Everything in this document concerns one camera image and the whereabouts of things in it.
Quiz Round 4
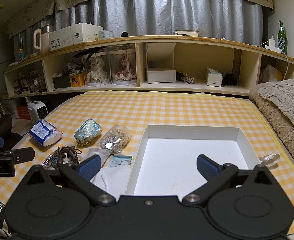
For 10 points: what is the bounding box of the white face mask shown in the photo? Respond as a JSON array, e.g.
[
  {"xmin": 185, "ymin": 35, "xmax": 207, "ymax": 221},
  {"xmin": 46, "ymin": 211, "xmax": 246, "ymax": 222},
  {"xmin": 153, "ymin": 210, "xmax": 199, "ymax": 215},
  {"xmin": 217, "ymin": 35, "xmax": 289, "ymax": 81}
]
[{"xmin": 90, "ymin": 164, "xmax": 131, "ymax": 201}]

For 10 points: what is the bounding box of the blue white tissue pack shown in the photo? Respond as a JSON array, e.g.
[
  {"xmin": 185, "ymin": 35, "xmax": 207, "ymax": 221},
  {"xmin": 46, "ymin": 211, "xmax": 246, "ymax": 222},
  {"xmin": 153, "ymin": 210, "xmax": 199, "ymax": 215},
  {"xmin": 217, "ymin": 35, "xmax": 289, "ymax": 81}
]
[{"xmin": 29, "ymin": 119, "xmax": 63, "ymax": 147}]

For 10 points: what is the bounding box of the small blue-topped zip bag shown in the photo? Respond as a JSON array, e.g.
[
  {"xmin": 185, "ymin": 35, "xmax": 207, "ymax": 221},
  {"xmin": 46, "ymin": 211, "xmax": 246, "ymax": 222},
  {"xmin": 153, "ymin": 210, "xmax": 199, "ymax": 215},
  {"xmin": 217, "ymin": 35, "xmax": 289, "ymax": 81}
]
[{"xmin": 107, "ymin": 154, "xmax": 132, "ymax": 167}]

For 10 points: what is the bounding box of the blue floral brocade pouch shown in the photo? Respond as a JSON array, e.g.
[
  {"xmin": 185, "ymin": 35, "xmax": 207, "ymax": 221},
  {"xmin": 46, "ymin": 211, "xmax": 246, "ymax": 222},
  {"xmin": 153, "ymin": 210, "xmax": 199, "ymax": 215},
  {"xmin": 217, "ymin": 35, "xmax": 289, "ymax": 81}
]
[{"xmin": 74, "ymin": 119, "xmax": 102, "ymax": 145}]

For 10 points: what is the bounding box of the bag of rubber bands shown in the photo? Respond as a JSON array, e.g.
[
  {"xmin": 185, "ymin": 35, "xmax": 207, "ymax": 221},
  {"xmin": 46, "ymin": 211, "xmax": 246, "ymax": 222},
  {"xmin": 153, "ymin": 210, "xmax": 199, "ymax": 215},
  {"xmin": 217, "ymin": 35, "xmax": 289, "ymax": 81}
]
[{"xmin": 99, "ymin": 125, "xmax": 131, "ymax": 154}]

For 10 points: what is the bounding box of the white satin scrunchie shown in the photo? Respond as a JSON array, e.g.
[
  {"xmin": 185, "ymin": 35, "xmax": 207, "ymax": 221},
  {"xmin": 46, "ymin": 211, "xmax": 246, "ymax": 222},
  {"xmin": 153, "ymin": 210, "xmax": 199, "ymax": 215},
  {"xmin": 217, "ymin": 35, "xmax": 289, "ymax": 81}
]
[{"xmin": 259, "ymin": 153, "xmax": 280, "ymax": 167}]

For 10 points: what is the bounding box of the grey sachet numbered two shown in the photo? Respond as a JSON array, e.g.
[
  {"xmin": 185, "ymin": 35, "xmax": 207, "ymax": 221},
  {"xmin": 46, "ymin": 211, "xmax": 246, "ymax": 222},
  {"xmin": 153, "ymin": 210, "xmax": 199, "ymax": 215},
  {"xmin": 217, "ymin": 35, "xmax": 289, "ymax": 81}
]
[{"xmin": 82, "ymin": 148, "xmax": 112, "ymax": 167}]

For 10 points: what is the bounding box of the white small space heater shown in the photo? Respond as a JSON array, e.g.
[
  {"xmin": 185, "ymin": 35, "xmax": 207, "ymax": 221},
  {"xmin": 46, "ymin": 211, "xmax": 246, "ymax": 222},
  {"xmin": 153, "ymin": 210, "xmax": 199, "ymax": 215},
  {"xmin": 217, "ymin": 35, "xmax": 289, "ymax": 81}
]
[{"xmin": 27, "ymin": 100, "xmax": 48, "ymax": 124}]

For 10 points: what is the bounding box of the yellow white checkered blanket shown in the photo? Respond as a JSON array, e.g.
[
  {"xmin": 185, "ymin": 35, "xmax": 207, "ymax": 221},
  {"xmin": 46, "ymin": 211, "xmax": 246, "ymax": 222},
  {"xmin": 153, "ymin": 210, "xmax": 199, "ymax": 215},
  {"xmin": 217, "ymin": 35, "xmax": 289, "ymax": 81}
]
[{"xmin": 0, "ymin": 90, "xmax": 294, "ymax": 235}]

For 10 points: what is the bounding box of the white shallow cardboard box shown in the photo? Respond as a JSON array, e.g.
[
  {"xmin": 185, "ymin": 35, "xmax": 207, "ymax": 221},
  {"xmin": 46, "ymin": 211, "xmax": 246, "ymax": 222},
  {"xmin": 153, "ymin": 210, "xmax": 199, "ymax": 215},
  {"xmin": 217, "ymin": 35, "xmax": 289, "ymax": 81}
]
[{"xmin": 126, "ymin": 125, "xmax": 260, "ymax": 199}]

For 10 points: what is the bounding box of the black box on shelf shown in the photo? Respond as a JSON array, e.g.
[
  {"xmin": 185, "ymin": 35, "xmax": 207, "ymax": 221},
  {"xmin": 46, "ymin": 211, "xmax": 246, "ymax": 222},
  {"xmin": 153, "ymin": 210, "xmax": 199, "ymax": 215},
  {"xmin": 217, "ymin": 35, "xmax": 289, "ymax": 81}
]
[{"xmin": 52, "ymin": 75, "xmax": 71, "ymax": 89}]

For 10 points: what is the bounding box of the yellow box with black print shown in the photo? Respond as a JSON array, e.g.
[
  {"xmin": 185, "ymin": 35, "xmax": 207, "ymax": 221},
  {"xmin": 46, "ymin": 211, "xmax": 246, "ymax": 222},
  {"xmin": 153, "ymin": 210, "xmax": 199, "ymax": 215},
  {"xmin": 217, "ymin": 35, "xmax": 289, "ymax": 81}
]
[{"xmin": 69, "ymin": 73, "xmax": 85, "ymax": 87}]

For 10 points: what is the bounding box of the white tissue box on shelf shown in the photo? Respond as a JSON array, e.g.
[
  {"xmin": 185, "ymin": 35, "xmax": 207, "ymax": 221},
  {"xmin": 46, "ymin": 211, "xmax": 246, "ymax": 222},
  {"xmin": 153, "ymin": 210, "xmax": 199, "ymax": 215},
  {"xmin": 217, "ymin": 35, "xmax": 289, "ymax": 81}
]
[{"xmin": 206, "ymin": 68, "xmax": 223, "ymax": 87}]

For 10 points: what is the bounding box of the beige fluffy blanket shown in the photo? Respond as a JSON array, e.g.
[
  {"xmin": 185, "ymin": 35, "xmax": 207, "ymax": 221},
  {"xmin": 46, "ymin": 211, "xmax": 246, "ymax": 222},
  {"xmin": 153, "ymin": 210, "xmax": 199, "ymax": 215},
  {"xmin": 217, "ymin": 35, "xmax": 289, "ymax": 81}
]
[{"xmin": 249, "ymin": 78, "xmax": 294, "ymax": 159}]

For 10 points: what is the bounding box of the doll in white dress case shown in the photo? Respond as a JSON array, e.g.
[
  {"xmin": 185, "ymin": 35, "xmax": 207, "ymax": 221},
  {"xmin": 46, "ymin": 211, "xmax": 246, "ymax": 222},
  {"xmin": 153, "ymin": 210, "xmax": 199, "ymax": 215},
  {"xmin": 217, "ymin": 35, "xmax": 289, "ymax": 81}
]
[{"xmin": 82, "ymin": 51, "xmax": 111, "ymax": 86}]

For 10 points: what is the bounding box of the wooden headboard shelf unit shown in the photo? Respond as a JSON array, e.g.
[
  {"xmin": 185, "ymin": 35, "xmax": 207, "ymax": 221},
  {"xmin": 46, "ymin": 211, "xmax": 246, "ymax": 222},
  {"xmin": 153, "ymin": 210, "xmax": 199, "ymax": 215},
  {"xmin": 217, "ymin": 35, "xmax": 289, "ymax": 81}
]
[{"xmin": 4, "ymin": 35, "xmax": 294, "ymax": 99}]

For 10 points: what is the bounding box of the doll in pink dress case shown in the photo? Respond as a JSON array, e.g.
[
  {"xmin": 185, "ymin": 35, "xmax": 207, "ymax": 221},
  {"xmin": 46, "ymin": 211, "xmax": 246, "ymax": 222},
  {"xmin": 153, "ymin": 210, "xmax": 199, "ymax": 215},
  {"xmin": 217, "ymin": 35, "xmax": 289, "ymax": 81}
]
[{"xmin": 109, "ymin": 49, "xmax": 136, "ymax": 86}]

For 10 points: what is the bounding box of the cream electric kettle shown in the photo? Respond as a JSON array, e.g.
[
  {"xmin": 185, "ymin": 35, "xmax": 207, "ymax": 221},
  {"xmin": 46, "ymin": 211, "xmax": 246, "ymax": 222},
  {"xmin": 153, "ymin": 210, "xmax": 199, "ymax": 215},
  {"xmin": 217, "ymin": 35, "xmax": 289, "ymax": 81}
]
[{"xmin": 33, "ymin": 25, "xmax": 55, "ymax": 54}]

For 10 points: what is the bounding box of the open white carton on shelf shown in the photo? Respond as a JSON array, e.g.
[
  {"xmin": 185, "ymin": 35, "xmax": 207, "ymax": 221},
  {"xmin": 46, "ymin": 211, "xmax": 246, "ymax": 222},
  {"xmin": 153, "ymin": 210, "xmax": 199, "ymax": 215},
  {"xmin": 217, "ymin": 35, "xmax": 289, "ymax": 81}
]
[{"xmin": 146, "ymin": 43, "xmax": 176, "ymax": 83}]

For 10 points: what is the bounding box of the long white cardboard box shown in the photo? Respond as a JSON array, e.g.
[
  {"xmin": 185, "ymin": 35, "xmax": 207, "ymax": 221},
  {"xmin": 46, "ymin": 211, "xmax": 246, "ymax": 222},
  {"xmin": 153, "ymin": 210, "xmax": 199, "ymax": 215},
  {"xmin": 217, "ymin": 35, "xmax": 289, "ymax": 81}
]
[{"xmin": 49, "ymin": 23, "xmax": 103, "ymax": 51}]

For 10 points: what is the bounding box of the roll of tape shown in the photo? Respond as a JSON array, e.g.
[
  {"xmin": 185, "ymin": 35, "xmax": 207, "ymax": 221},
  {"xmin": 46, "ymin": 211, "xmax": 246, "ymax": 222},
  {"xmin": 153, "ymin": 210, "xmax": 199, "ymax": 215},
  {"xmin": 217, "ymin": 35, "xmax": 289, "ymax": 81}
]
[{"xmin": 98, "ymin": 30, "xmax": 114, "ymax": 40}]

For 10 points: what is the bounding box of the white power strip with charger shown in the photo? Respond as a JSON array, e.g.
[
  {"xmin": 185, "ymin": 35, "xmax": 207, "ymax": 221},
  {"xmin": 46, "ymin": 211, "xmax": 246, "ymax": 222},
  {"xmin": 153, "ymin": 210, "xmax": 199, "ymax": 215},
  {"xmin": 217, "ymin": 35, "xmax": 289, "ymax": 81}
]
[{"xmin": 265, "ymin": 35, "xmax": 282, "ymax": 54}]

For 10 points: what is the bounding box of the book on shelf top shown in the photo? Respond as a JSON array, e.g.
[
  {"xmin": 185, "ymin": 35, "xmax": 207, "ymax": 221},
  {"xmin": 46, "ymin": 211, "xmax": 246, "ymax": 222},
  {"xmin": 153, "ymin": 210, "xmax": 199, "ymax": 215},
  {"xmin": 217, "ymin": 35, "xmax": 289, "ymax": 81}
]
[{"xmin": 173, "ymin": 30, "xmax": 199, "ymax": 37}]

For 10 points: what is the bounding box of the green glass bottle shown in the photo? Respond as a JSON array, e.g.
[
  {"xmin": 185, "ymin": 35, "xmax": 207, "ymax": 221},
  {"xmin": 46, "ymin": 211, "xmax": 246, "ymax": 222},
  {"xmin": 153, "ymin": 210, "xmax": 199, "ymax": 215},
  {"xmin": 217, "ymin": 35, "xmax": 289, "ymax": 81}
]
[{"xmin": 277, "ymin": 21, "xmax": 287, "ymax": 54}]

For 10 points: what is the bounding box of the grey silver curtain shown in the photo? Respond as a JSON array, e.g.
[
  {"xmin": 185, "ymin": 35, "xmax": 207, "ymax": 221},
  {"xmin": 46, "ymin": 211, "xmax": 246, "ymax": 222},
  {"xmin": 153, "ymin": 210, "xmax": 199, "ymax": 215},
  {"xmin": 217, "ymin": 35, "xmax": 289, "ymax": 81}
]
[{"xmin": 10, "ymin": 0, "xmax": 263, "ymax": 61}]

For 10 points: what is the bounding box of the coiled rope bundle on shelf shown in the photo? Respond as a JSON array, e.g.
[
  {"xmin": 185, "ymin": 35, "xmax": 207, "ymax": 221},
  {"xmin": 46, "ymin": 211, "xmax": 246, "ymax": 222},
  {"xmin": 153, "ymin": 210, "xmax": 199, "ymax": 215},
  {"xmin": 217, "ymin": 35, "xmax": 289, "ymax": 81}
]
[{"xmin": 177, "ymin": 71, "xmax": 197, "ymax": 85}]

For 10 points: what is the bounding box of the white charger cable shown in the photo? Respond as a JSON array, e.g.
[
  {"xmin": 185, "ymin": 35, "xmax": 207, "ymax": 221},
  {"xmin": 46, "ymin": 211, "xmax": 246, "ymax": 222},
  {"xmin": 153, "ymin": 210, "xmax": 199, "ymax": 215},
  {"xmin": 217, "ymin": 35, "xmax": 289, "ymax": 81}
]
[{"xmin": 281, "ymin": 51, "xmax": 290, "ymax": 81}]

